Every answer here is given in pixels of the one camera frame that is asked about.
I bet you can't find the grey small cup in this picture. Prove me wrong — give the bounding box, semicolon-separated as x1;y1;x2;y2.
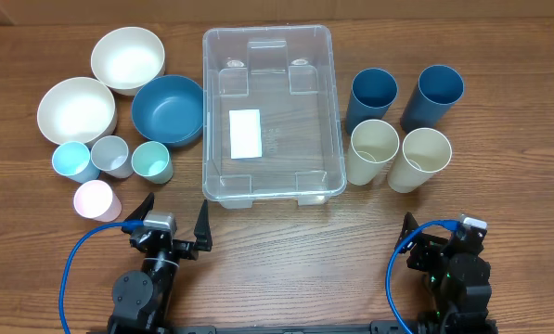
91;135;134;179

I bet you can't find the right blue cable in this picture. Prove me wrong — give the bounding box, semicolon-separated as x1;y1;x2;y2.
385;218;463;334

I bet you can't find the dark blue bowl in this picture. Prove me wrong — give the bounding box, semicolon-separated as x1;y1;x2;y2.
131;75;203;148

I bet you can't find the cream bowl upper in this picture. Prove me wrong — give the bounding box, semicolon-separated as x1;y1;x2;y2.
90;27;165;96

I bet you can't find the cream bowl left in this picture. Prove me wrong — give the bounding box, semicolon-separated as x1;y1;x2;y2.
36;77;118;147

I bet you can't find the dark blue tall cup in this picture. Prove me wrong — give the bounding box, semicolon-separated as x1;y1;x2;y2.
345;68;398;135
400;65;465;134

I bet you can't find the blue cable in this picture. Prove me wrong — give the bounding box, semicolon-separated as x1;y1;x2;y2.
58;220;144;334
385;218;463;334

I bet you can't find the pink small cup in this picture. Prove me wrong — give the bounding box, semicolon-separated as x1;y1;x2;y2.
73;180;122;223

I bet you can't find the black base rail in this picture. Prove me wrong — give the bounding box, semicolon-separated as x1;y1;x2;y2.
85;319;499;334

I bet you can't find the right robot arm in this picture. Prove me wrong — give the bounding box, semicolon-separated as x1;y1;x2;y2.
385;212;498;333

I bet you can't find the white label in bin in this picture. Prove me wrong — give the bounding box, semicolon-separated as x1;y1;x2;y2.
229;109;263;160

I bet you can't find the clear plastic storage bin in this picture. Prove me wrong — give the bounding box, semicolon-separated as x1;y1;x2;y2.
202;25;347;209

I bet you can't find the mint green small cup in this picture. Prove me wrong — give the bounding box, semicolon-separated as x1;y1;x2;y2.
131;141;174;184

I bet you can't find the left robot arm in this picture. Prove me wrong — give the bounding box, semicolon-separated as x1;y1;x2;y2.
107;193;213;333

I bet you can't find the left blue cable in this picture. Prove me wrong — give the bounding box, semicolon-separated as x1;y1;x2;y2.
58;220;144;334

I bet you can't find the cream bowl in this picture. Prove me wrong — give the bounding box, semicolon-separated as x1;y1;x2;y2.
36;77;118;147
90;27;165;96

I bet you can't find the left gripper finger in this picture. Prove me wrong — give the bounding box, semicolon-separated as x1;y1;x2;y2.
125;192;155;221
194;199;213;251

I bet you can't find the cream tall cup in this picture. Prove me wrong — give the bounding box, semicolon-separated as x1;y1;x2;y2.
346;119;400;186
387;128;453;193

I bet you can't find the light blue small cup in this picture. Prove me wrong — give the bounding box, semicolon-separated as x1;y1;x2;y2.
51;141;100;184

